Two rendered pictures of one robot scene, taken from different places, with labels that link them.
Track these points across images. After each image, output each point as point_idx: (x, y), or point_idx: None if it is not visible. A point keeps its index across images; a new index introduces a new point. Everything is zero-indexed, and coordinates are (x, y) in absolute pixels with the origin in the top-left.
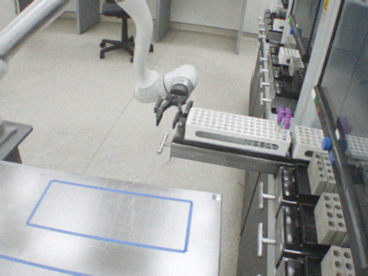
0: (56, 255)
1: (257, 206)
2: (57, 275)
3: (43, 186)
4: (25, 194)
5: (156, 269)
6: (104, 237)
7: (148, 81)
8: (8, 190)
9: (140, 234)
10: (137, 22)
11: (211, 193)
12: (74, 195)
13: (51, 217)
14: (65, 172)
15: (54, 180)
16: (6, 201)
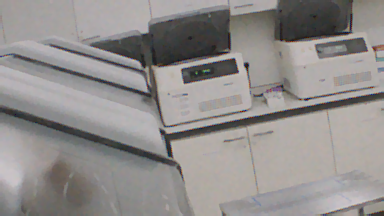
0: (311, 196)
1: None
2: (303, 195)
3: (352, 199)
4: (356, 195)
5: (261, 209)
6: (295, 205)
7: None
8: (368, 192)
9: (279, 211)
10: None
11: None
12: (330, 204)
13: (330, 198)
14: (349, 205)
15: (350, 202)
16: (361, 191)
